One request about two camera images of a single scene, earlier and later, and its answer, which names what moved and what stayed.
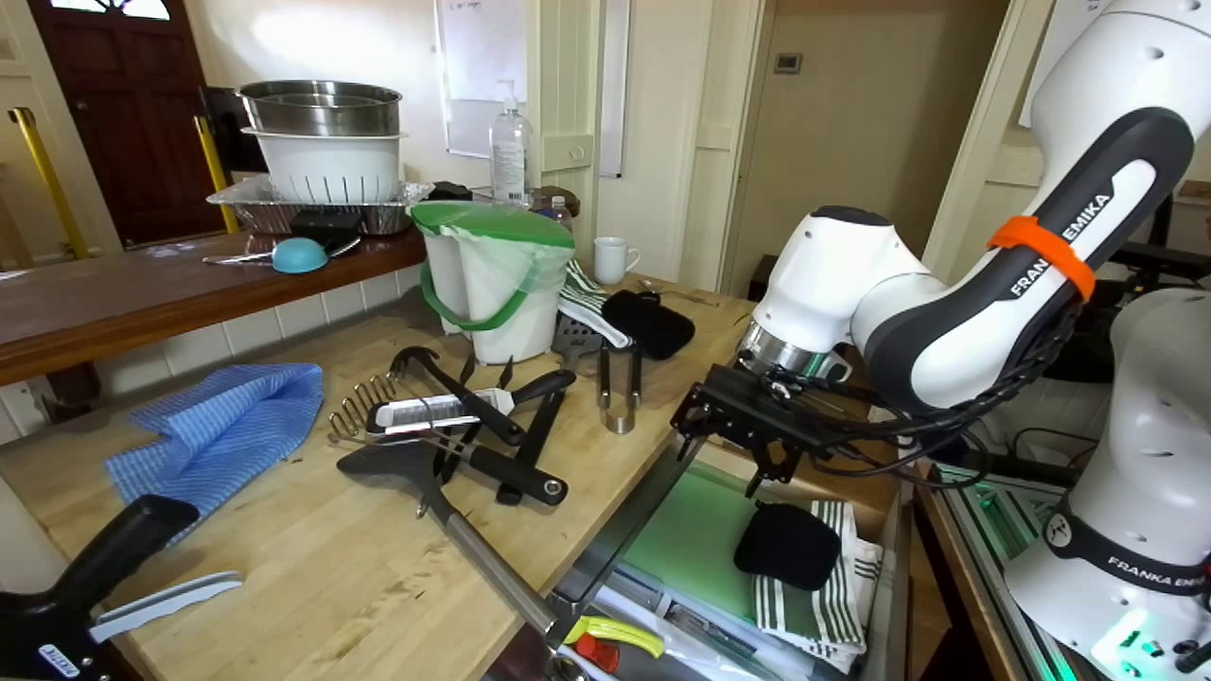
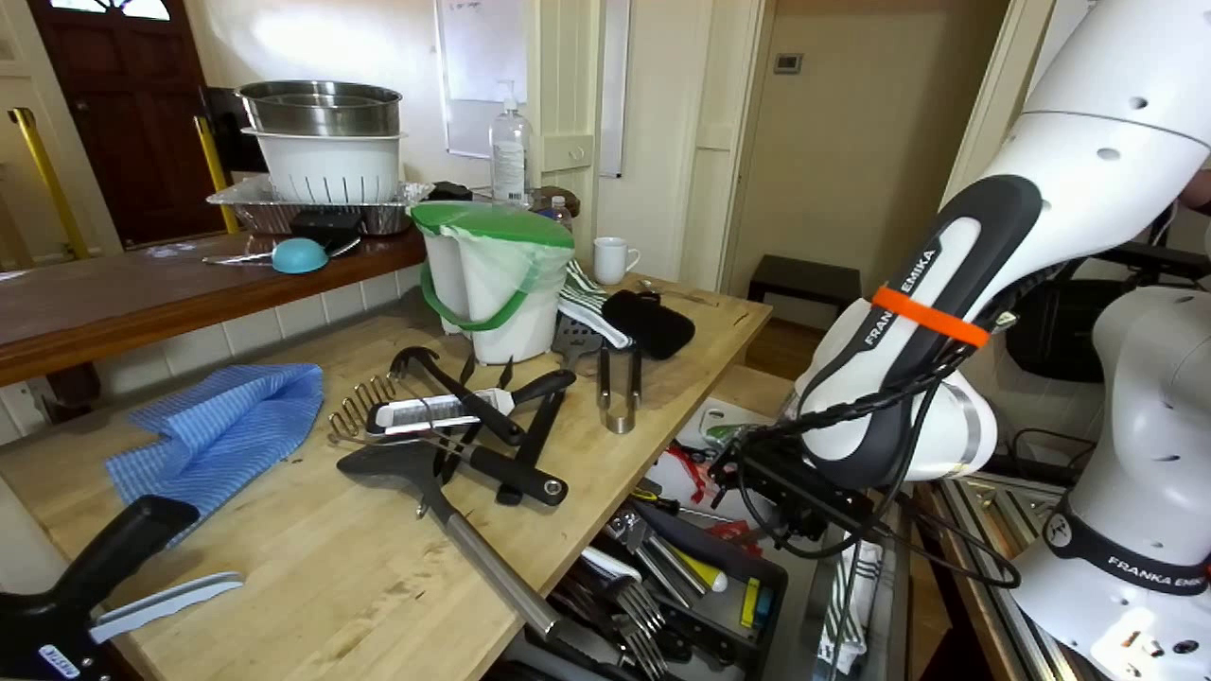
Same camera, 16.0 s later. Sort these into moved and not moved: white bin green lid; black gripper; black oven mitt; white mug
Moved: black gripper
Not moved: white mug; black oven mitt; white bin green lid
